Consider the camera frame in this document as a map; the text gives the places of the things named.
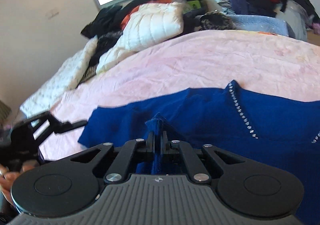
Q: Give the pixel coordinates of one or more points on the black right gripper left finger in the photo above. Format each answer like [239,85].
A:
[131,154]

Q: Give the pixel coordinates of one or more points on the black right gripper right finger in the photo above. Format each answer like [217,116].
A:
[182,153]

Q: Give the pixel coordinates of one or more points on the blue knit sweater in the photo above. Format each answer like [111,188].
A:
[268,129]

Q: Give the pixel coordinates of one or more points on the black clothes on bed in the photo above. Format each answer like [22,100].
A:
[109,19]

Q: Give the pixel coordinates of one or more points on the person's left hand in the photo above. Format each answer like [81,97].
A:
[8,177]

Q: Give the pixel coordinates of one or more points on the white puffer jacket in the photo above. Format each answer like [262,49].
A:
[152,24]

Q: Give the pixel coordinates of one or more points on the pink bed blanket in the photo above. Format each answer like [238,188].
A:
[273,65]

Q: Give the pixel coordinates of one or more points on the fuzzy brown black garment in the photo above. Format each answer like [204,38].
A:
[215,20]

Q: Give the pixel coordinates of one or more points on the orange garment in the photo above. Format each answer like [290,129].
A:
[134,6]

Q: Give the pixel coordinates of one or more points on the light blue folded blanket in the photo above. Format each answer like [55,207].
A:
[262,24]

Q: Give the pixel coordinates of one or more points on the plastic wrapped bedding bundle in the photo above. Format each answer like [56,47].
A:
[297,18]

